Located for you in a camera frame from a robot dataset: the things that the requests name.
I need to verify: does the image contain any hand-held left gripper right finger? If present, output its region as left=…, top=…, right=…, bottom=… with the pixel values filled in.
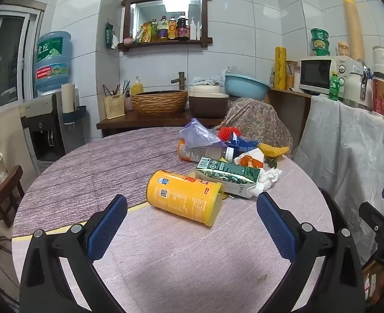
left=256, top=191, right=365, bottom=313

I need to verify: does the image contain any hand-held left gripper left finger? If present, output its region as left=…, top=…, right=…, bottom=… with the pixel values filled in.
left=20, top=194, right=129, bottom=313

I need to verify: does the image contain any orange white wrapper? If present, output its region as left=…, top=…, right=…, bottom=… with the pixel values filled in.
left=238, top=155, right=264, bottom=169

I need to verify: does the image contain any yellow cardboard canister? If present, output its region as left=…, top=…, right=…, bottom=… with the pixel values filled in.
left=146, top=170, right=223, bottom=227

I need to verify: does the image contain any milk tea plastic bottle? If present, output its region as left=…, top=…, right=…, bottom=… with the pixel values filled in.
left=178, top=138, right=235, bottom=164

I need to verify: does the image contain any crumpled white tissue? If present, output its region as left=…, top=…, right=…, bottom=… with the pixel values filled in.
left=255, top=167, right=282, bottom=196

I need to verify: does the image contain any green drink carton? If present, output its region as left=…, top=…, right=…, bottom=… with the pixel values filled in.
left=196, top=157, right=261, bottom=199

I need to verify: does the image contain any white cloth cover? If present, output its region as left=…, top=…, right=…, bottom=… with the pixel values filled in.
left=293, top=94, right=384, bottom=264

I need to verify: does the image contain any blue snack wrapper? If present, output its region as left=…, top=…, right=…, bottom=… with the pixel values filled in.
left=226, top=136, right=259, bottom=149

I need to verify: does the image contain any red paper cup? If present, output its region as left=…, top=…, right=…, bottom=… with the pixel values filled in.
left=372, top=72, right=384, bottom=115

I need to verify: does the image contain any red foam fruit net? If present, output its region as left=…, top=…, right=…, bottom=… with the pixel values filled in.
left=217, top=127, right=241, bottom=142

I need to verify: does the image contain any dark wooden sink counter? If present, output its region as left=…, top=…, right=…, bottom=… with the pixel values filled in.
left=97, top=109, right=225, bottom=137

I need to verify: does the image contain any floral cloth covered chair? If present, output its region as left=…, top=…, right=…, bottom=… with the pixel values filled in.
left=211, top=98, right=293, bottom=157

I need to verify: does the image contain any wooden stool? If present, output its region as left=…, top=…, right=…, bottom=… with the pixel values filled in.
left=0, top=165, right=24, bottom=229

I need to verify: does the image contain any wooden side shelf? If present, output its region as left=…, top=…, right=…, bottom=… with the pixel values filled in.
left=267, top=88, right=313, bottom=152

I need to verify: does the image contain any white electric kettle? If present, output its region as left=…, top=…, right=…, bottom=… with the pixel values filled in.
left=344, top=61, right=372, bottom=108

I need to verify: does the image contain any teal cup holder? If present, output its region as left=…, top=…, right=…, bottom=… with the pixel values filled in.
left=62, top=105, right=87, bottom=127

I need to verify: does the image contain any beige chopstick holder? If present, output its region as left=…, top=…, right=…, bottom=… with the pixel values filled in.
left=103, top=94, right=126, bottom=119

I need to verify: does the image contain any purple plastic bag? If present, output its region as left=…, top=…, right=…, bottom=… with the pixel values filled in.
left=179, top=118, right=222, bottom=149

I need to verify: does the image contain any grey water dispenser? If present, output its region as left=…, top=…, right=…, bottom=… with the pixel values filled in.
left=20, top=92, right=67, bottom=173

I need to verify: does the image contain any green soda bottle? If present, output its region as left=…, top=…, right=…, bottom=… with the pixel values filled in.
left=328, top=71, right=340, bottom=101

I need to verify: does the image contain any woven basket sink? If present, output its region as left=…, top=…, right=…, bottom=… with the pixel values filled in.
left=131, top=90, right=188, bottom=116

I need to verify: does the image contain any paper cup tube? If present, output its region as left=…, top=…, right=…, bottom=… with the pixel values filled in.
left=61, top=83, right=75, bottom=113

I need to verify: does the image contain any bunch of chopsticks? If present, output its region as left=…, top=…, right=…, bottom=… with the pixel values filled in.
left=102, top=80, right=130, bottom=97

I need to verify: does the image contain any brown pot with cream lid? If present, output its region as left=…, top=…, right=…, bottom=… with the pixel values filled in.
left=188, top=85, right=229, bottom=119

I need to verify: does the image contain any yellow soap bottle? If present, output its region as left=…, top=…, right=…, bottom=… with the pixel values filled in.
left=131, top=76, right=144, bottom=96

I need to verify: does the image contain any light blue plastic basin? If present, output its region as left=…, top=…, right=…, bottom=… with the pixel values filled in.
left=225, top=73, right=271, bottom=101

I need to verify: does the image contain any white microwave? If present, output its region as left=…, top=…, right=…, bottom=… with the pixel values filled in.
left=299, top=56, right=364, bottom=97

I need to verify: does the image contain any glass jar with wooden lid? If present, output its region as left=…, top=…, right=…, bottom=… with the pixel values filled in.
left=286, top=60, right=300, bottom=89

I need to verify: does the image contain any yellow wrap roll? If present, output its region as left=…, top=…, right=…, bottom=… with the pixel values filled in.
left=274, top=46, right=287, bottom=89

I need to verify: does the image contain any grey towel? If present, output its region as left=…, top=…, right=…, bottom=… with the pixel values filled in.
left=192, top=68, right=232, bottom=87

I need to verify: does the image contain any bronze faucet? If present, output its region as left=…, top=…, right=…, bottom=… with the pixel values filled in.
left=170, top=72, right=187, bottom=91

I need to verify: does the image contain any blue water jug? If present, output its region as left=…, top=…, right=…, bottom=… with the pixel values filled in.
left=35, top=31, right=72, bottom=93

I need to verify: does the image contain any tall stack of paper cups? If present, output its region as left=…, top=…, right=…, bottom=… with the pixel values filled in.
left=342, top=0, right=365, bottom=62

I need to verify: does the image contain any green tissue pack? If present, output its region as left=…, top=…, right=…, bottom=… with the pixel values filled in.
left=105, top=22, right=119, bottom=49

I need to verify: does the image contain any window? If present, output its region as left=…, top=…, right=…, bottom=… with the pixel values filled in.
left=0, top=0, right=45, bottom=115

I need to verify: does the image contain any yellow snack bag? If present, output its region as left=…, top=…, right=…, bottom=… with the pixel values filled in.
left=134, top=23, right=153, bottom=43

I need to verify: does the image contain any oil bottle with purple label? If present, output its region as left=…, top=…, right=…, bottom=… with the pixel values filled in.
left=157, top=16, right=168, bottom=40

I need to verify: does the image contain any amber oil bottle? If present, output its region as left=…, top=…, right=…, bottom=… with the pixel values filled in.
left=168, top=15, right=178, bottom=40

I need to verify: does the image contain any dark sauce bottle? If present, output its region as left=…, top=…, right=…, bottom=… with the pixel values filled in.
left=176, top=12, right=190, bottom=40

